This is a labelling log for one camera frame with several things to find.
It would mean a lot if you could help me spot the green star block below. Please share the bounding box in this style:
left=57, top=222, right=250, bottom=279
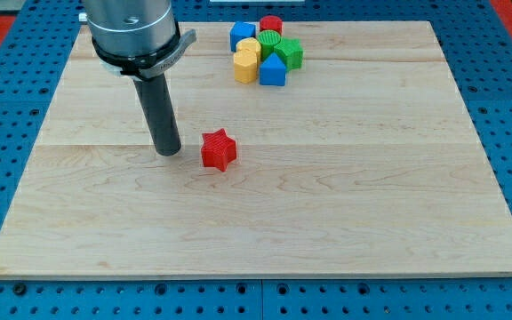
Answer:
left=274, top=37, right=304, bottom=71

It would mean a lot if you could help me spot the yellow hexagon block front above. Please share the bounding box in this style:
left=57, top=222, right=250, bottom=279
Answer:
left=233, top=51, right=258, bottom=84

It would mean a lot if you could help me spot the wooden board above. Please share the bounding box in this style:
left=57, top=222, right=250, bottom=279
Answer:
left=0, top=21, right=512, bottom=280

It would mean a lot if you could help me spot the red cylinder block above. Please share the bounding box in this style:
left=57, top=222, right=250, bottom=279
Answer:
left=259, top=15, right=284, bottom=36

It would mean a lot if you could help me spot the yellow hexagon block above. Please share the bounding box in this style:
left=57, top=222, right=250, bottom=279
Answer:
left=233, top=51, right=258, bottom=84
left=236, top=37, right=261, bottom=62

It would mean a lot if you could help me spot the blue triangle block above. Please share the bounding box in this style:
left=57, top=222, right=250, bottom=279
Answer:
left=259, top=53, right=286, bottom=86

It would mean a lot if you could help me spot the red star block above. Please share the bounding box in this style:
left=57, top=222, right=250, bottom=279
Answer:
left=201, top=128, right=237, bottom=172

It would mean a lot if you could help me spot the yellow hexagon block rear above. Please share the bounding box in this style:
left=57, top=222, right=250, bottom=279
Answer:
left=236, top=37, right=261, bottom=62

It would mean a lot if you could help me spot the blue cube block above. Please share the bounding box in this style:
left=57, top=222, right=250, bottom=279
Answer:
left=229, top=21, right=256, bottom=52

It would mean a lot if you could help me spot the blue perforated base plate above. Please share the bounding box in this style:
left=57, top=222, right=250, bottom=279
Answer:
left=0, top=1, right=512, bottom=319

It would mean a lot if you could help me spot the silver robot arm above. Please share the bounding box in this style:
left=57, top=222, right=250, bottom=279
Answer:
left=84, top=0, right=196, bottom=156

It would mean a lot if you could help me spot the green cylinder block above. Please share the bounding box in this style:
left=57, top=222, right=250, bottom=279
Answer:
left=257, top=29, right=282, bottom=61

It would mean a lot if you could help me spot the black and grey tool clamp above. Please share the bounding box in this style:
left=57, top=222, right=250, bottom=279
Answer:
left=92, top=22, right=196, bottom=81

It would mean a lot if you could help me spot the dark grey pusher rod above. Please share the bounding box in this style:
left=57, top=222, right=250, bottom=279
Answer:
left=133, top=75, right=181, bottom=156

